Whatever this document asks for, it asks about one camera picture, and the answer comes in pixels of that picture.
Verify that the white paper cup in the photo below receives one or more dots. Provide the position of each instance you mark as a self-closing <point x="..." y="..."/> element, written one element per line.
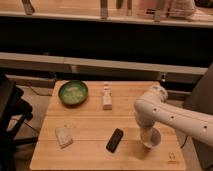
<point x="154" y="140"/>

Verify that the white bottle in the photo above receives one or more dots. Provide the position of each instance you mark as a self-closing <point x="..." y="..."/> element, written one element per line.
<point x="107" y="99"/>

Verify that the green bowl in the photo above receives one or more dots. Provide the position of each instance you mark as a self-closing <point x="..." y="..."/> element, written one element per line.
<point x="73" y="93"/>

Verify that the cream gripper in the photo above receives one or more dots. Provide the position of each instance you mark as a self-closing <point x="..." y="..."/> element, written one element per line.
<point x="146" y="134"/>

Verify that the black chair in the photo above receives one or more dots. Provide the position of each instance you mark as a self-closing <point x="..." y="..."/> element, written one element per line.
<point x="13" y="112"/>

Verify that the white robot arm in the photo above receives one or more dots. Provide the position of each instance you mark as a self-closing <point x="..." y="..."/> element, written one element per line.
<point x="151" y="107"/>

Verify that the black eraser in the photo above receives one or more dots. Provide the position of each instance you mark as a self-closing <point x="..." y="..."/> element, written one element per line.
<point x="114" y="140"/>

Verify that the beige sponge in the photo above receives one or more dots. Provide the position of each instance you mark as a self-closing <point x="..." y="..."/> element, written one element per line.
<point x="63" y="136"/>

